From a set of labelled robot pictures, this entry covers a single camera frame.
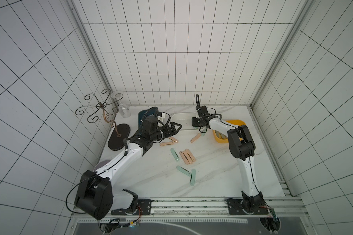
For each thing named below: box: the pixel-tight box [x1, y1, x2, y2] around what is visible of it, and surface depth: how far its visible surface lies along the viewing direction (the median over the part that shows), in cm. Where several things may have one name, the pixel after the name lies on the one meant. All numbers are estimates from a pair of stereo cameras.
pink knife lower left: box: [159, 141, 175, 147], surface depth 99 cm
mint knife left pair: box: [170, 147, 180, 162], surface depth 94 cm
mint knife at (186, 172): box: [176, 165, 192, 177], surface depth 87 cm
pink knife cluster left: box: [178, 150, 190, 165], surface depth 92 cm
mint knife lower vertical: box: [189, 168, 196, 187], surface depth 85 cm
